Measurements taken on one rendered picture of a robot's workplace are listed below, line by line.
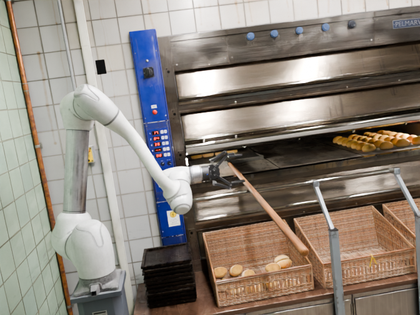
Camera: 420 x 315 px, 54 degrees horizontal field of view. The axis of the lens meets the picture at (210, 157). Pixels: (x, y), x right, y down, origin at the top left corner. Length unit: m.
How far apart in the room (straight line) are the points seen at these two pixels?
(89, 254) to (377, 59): 2.10
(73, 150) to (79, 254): 0.46
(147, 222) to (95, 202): 0.35
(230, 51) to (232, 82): 0.19
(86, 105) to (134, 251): 1.27
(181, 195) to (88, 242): 0.46
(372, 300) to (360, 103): 1.21
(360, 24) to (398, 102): 0.56
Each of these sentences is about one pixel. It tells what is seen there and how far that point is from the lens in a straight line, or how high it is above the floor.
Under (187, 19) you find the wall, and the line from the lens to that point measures 2.63.
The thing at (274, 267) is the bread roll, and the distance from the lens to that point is 2.65.
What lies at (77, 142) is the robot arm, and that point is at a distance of 1.93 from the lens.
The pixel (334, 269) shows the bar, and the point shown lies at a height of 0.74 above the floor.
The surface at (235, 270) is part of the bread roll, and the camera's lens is 2.66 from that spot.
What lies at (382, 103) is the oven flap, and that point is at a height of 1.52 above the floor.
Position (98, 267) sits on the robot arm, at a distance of 1.79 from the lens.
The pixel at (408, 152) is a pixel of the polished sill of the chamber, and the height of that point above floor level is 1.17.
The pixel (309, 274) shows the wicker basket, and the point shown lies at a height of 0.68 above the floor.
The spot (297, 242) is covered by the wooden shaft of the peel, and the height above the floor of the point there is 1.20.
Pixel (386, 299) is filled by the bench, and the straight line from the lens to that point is 2.62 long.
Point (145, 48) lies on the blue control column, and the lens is 2.58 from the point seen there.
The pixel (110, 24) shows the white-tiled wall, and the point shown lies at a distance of 2.65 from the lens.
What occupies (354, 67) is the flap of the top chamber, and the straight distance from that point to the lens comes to 2.85.
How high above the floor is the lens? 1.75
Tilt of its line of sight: 9 degrees down
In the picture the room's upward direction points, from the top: 7 degrees counter-clockwise
